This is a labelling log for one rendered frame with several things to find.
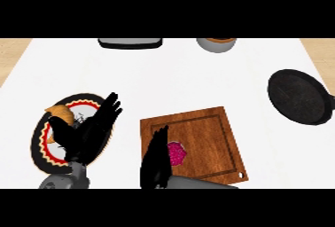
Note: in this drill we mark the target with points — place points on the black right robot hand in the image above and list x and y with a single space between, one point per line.
157 159

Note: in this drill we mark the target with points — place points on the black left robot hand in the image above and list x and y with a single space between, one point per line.
94 130

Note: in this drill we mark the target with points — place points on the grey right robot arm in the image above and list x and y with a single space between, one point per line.
199 183

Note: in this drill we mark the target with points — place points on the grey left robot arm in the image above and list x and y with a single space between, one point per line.
70 177

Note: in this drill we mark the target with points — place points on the brown wooden cutting board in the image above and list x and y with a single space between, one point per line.
206 142

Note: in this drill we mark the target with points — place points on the black round pan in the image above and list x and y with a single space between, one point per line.
299 96

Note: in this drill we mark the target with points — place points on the golden croissant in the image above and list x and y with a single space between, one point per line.
61 113

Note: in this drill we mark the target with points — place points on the black red patterned plate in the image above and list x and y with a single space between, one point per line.
48 144

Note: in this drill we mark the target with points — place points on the black grey appliance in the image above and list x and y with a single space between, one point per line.
131 43

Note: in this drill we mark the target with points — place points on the grey round pot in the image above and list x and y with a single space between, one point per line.
218 45

